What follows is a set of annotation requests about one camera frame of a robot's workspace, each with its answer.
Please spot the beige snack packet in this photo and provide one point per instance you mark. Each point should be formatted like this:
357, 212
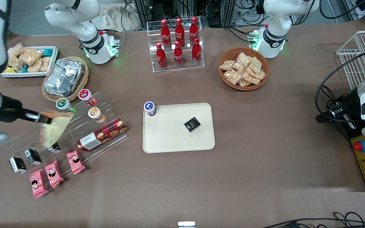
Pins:
244, 83
227, 65
256, 64
233, 77
259, 75
251, 78
243, 58

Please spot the wicker basket holding foil container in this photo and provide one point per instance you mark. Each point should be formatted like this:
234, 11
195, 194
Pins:
82, 85

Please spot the crumpled beige cloth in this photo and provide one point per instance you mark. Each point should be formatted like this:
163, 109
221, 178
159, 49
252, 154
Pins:
116, 17

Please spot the red cola bottle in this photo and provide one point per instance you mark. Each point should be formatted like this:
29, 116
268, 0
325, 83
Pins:
165, 33
194, 30
196, 52
179, 31
178, 55
161, 57

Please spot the blue cap gum bottle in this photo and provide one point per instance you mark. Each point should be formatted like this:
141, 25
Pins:
150, 108

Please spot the triangle sandwich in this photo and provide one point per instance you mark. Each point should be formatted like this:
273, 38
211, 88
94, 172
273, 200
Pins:
54, 129

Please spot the orange cap gum bottle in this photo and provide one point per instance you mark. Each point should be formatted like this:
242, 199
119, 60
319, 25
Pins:
95, 114

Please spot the tan snack bag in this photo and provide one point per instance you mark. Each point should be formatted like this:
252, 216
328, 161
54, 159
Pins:
35, 66
14, 64
29, 56
46, 64
15, 50

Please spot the clear acrylic bottle rack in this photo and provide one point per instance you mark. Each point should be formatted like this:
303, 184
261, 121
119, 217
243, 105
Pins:
152, 68

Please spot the cream plastic tray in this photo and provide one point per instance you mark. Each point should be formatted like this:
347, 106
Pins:
169, 136

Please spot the green cap gum bottle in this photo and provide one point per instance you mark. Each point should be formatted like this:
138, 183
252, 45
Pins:
62, 104

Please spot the white rectangular bin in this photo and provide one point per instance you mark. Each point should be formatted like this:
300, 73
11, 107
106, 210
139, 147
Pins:
27, 75

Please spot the small black box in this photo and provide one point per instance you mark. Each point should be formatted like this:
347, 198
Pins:
33, 156
55, 148
192, 124
17, 165

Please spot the pink cartoon snack pack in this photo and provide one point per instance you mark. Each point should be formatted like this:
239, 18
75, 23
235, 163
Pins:
37, 183
75, 162
54, 174

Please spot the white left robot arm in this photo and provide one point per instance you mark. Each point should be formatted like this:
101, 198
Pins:
274, 34

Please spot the small white device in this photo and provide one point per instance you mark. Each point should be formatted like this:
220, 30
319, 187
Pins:
186, 224

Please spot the round brown wicker basket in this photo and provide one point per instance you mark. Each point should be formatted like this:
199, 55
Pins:
265, 60

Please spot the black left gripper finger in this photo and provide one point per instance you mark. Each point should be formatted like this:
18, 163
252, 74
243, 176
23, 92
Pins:
337, 109
325, 118

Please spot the silver foil container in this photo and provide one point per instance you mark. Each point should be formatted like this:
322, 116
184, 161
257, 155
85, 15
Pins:
63, 77

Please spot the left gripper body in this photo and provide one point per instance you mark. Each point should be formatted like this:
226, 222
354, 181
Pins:
349, 100

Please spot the red plaid cookie box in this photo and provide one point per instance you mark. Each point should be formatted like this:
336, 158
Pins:
103, 134

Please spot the red cap gum bottle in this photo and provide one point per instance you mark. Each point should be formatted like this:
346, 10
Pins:
86, 95

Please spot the red emergency stop button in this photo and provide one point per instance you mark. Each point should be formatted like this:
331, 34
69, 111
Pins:
359, 146

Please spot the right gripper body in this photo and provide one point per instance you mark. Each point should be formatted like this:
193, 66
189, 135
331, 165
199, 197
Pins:
9, 110

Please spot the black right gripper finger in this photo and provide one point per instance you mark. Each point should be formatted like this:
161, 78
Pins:
33, 113
44, 120

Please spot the clear acrylic stepped stand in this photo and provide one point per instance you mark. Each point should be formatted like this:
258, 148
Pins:
14, 142

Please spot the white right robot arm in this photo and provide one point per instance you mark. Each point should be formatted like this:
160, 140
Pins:
74, 15

